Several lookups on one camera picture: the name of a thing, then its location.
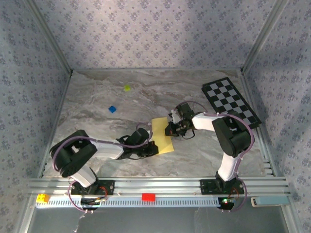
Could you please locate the small blue square block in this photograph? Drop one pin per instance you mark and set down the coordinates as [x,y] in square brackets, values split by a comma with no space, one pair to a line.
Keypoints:
[112,109]

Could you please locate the yellow paper sheet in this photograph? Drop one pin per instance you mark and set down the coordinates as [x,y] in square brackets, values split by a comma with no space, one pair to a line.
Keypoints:
[161,140]

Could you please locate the controller board with green light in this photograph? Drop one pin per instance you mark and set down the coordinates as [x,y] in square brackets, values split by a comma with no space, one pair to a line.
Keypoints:
[226,202]

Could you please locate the small lime green block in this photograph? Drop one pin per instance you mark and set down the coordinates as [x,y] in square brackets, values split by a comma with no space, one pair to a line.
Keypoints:
[127,88]

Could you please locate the grey-blue flat box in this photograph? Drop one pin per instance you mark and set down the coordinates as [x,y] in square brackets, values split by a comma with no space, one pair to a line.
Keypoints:
[272,201]

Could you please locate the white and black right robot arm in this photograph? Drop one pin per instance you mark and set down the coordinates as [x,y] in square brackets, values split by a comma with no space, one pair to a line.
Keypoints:
[230,136]

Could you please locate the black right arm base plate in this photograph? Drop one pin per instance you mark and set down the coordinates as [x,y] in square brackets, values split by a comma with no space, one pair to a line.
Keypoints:
[207,187]

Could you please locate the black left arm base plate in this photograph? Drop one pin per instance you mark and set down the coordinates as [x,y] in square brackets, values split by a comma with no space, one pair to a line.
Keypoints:
[107,187]

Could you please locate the aluminium mounting rail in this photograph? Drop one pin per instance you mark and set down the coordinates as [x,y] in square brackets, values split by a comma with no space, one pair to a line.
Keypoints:
[158,185]

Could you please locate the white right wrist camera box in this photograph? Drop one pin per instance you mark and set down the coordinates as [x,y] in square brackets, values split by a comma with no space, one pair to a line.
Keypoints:
[174,116]

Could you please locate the black and white checkerboard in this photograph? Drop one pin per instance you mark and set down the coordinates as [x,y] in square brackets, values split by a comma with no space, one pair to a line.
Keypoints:
[226,97]

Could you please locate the aluminium frame post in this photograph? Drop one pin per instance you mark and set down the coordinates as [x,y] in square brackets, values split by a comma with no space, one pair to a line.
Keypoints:
[262,36]
[49,36]

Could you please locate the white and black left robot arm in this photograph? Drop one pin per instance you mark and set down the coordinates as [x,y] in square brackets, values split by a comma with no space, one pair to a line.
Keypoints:
[77,150]

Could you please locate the yellow and orange block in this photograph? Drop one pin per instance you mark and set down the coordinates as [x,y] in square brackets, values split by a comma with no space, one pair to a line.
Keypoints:
[42,198]

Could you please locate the red block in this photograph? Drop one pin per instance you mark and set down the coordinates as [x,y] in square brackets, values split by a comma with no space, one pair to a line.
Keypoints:
[148,197]

